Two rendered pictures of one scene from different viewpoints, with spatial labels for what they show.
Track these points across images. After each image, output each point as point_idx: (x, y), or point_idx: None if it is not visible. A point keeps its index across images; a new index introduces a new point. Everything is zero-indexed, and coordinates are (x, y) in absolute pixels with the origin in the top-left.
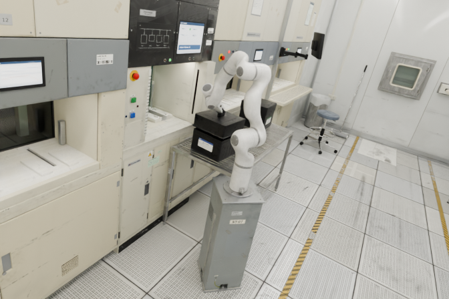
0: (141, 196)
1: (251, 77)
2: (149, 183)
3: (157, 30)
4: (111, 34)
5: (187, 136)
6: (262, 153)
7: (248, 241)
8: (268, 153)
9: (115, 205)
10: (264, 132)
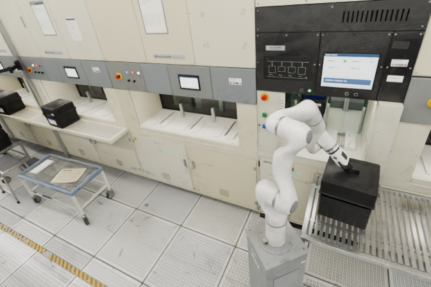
0: None
1: (272, 132)
2: None
3: (288, 62)
4: (240, 65)
5: None
6: (398, 265)
7: None
8: (417, 277)
9: (254, 182)
10: (281, 201)
